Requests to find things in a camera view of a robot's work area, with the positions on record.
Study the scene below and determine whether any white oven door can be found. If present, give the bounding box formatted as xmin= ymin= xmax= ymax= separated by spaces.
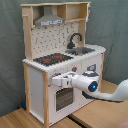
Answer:
xmin=49 ymin=85 xmax=80 ymax=123

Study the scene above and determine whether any black toy stovetop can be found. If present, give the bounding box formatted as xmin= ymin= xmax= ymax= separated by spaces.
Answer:
xmin=34 ymin=53 xmax=70 ymax=66

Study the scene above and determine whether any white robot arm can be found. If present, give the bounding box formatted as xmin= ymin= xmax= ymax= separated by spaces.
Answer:
xmin=52 ymin=71 xmax=128 ymax=103

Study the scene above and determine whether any grey toy sink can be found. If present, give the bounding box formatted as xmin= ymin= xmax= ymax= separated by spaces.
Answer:
xmin=65 ymin=47 xmax=95 ymax=56

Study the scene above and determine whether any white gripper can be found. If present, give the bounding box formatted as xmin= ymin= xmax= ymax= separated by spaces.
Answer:
xmin=52 ymin=72 xmax=76 ymax=88

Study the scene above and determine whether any right red stove knob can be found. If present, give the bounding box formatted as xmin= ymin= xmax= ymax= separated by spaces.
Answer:
xmin=71 ymin=65 xmax=78 ymax=73

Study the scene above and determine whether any wooden toy kitchen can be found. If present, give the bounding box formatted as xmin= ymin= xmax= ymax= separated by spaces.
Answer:
xmin=22 ymin=2 xmax=105 ymax=128

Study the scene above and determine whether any black toy faucet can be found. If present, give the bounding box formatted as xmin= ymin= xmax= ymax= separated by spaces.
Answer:
xmin=66 ymin=32 xmax=83 ymax=50

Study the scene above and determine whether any grey ice dispenser panel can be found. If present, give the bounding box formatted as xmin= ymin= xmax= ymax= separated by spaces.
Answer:
xmin=87 ymin=64 xmax=96 ymax=71

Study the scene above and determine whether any grey range hood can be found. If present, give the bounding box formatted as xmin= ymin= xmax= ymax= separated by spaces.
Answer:
xmin=35 ymin=5 xmax=64 ymax=27

